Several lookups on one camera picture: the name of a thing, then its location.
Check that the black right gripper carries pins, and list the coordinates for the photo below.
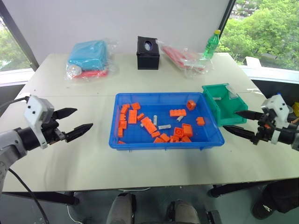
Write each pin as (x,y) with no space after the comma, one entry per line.
(265,128)

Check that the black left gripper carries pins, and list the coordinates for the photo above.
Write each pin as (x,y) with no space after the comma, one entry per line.
(50,131)

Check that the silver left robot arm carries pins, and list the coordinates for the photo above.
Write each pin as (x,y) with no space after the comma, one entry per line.
(9,142)

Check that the green plastic bin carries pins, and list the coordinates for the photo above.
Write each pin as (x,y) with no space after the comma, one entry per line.
(230,114)

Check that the black tissue box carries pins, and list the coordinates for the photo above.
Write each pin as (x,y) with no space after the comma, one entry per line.
(148,59)

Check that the small orange building block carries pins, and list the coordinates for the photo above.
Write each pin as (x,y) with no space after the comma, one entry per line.
(200,121)
(174,139)
(155,134)
(122,117)
(140,116)

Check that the yellow object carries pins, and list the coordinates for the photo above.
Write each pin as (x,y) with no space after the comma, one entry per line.
(296,108)

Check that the red foam pack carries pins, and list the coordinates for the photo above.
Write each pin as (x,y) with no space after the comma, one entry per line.
(93,73)

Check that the orange plastic hex nut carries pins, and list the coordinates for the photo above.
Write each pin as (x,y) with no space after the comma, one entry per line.
(190,105)

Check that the square orange building block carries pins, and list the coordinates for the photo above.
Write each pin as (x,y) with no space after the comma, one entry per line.
(187,129)

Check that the long orange building block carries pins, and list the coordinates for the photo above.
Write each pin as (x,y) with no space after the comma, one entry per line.
(149,125)
(178,113)
(132,116)

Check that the black table leg bar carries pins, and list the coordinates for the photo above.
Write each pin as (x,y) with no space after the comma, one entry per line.
(46,198)
(236,189)

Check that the square orange block round stud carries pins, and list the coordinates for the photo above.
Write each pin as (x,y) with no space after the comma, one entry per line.
(178,132)

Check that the teal foam pack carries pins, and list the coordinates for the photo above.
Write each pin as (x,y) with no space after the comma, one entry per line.
(87,54)

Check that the clear plastic bag teal contents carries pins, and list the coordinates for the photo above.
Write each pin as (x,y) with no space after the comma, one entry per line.
(112,58)

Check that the black bag on floor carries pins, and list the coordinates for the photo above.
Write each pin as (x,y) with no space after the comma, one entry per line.
(278,198)

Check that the green bottle yellow cap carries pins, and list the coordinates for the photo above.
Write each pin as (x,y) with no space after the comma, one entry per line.
(210,46)

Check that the blue plastic tray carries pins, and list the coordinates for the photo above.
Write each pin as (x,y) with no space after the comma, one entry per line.
(163,145)

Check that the clear bag of red strips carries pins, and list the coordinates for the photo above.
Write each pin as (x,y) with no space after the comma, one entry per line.
(184,59)

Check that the grey rounded robot knee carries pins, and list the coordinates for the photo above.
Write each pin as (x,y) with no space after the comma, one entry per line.
(184,213)
(121,208)

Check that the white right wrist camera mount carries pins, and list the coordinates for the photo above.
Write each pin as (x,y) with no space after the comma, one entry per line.
(276,105)

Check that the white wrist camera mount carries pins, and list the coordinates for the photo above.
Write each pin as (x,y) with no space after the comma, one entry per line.
(276,105)
(37,109)

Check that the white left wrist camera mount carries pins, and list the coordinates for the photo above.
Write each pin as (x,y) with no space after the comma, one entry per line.
(37,109)

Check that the dark window frame post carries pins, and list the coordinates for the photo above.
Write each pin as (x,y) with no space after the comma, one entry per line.
(227,21)
(17,32)

